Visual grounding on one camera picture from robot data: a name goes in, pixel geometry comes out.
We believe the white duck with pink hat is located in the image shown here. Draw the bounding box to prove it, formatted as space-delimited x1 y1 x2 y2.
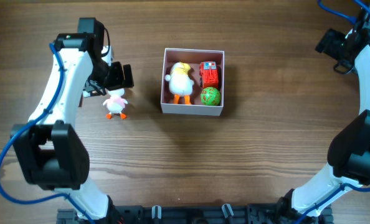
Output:
103 88 128 119

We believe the red toy fire truck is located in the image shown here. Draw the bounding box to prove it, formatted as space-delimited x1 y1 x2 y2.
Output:
199 61 219 89

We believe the yellow rattle drum toy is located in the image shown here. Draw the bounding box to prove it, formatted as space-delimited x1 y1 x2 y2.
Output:
78 94 83 108

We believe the green ball with red numbers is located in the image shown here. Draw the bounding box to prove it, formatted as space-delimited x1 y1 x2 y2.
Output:
201 87 221 106

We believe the white wrist camera, left arm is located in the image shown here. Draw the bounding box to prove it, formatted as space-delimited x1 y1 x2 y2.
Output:
102 45 114 67

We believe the white box with pink interior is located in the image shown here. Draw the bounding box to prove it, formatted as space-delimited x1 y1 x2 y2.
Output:
160 48 225 116

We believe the white plush duck yellow hat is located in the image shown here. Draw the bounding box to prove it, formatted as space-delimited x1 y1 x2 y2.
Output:
164 62 194 105

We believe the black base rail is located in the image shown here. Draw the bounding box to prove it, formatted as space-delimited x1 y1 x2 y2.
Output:
56 202 334 224

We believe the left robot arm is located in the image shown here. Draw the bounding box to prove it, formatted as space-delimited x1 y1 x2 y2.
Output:
7 17 134 223

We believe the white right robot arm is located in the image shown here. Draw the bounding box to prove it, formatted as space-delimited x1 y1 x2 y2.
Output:
275 0 370 223

